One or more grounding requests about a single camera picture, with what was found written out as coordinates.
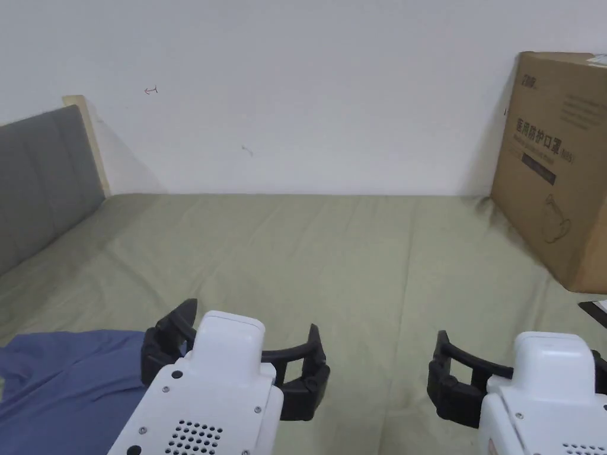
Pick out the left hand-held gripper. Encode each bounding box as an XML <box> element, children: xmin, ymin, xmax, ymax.
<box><xmin>106</xmin><ymin>298</ymin><xmax>332</xmax><ymax>455</ymax></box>

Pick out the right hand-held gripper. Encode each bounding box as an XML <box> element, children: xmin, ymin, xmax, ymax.
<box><xmin>426</xmin><ymin>329</ymin><xmax>607</xmax><ymax>455</ymax></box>

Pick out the black flat phone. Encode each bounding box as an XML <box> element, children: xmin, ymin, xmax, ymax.
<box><xmin>578</xmin><ymin>297</ymin><xmax>607</xmax><ymax>329</ymax></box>

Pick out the bed with pale green sheet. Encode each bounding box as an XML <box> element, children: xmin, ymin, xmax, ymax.
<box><xmin>0</xmin><ymin>193</ymin><xmax>607</xmax><ymax>455</ymax></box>

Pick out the blue garment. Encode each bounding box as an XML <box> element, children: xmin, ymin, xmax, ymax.
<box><xmin>0</xmin><ymin>329</ymin><xmax>158</xmax><ymax>455</ymax></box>

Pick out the brown cardboard carton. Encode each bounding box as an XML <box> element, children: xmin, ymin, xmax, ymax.
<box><xmin>489</xmin><ymin>51</ymin><xmax>607</xmax><ymax>294</ymax></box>

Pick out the grey padded headboard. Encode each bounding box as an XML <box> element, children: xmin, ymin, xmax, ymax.
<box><xmin>0</xmin><ymin>94</ymin><xmax>113</xmax><ymax>278</ymax></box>

